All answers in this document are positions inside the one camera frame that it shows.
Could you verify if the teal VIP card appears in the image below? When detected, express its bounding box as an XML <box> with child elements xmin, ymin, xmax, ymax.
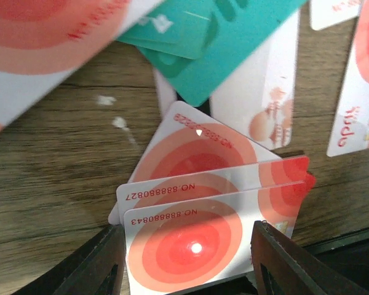
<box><xmin>118</xmin><ymin>0</ymin><xmax>304</xmax><ymax>106</ymax></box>

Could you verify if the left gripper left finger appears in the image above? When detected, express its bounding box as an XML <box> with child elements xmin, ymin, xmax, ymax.
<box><xmin>15</xmin><ymin>225</ymin><xmax>125</xmax><ymax>294</ymax></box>

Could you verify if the white red circle card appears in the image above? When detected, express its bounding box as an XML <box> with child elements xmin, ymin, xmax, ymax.
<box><xmin>108</xmin><ymin>100</ymin><xmax>284</xmax><ymax>225</ymax></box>
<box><xmin>0</xmin><ymin>0</ymin><xmax>159</xmax><ymax>131</ymax></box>
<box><xmin>124</xmin><ymin>182</ymin><xmax>307</xmax><ymax>294</ymax></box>

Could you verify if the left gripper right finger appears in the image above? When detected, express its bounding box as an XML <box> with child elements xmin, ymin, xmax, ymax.
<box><xmin>251</xmin><ymin>221</ymin><xmax>369</xmax><ymax>294</ymax></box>

